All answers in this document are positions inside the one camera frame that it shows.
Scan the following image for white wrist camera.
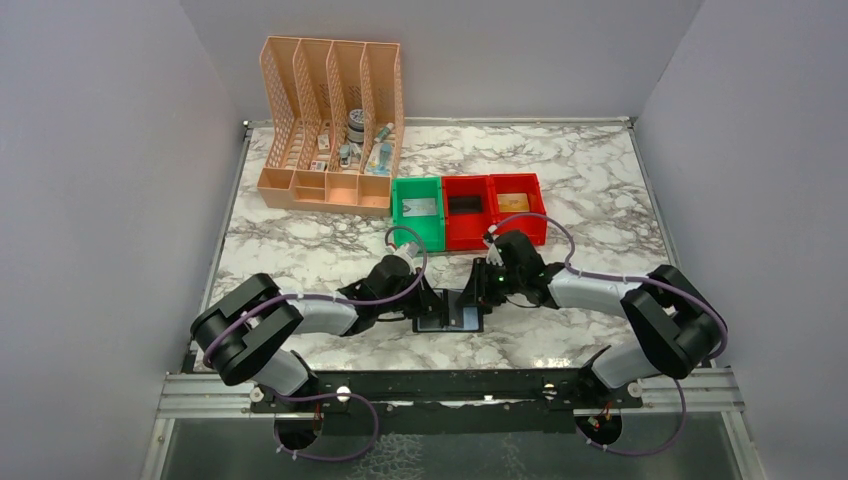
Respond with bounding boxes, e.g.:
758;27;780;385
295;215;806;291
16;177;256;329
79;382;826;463
393;242;421;264
483;225;504;267

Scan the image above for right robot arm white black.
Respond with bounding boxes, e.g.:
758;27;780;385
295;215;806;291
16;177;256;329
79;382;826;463
457;230;728;407

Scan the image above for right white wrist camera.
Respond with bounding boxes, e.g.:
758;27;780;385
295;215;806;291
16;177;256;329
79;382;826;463
483;225;504;267

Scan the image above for silver card in green bin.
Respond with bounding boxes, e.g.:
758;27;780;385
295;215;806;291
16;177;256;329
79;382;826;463
401;197;438;217

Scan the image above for black card in red bin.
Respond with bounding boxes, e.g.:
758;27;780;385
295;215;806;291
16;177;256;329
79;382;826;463
448;195;484;215

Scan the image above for peach plastic file organizer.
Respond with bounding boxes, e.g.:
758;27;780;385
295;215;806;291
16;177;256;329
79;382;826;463
257;36;406;216

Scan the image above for gold card in red bin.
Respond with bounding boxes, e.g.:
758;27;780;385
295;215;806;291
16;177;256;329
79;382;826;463
496;192;530;214

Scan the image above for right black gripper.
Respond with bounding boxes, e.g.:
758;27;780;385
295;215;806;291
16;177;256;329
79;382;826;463
458;256;524;306

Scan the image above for green plastic bin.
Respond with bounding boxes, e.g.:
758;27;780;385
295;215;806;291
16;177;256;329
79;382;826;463
391;176;446;252

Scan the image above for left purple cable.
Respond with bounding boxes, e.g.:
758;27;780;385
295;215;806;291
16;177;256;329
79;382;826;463
201;225;429;463

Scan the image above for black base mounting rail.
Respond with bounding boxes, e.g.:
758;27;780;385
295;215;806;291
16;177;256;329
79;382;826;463
250;368;643;436

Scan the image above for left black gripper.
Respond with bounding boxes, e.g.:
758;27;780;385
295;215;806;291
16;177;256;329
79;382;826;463
377;267;448;320

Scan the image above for black leather card holder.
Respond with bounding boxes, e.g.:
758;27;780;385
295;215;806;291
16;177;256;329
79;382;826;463
412;289;484;333

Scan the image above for blue packaged item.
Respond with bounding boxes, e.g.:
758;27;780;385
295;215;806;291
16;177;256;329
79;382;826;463
364;123;395;176

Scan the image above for round grey tin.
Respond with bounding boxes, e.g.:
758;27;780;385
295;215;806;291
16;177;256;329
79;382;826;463
346;108;365;145

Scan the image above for black card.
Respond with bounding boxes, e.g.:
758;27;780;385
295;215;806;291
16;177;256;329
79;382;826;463
417;318;442;332
441;289;465;331
448;195;484;215

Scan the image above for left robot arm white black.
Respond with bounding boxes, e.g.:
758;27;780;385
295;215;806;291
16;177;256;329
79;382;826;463
190;254;444;411

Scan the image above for red plastic bin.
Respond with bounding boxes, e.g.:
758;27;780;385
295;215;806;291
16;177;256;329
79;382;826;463
441;176;494;251
489;173;547;246

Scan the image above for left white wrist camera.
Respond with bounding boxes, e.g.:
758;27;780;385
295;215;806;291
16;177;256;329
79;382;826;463
393;242;421;264

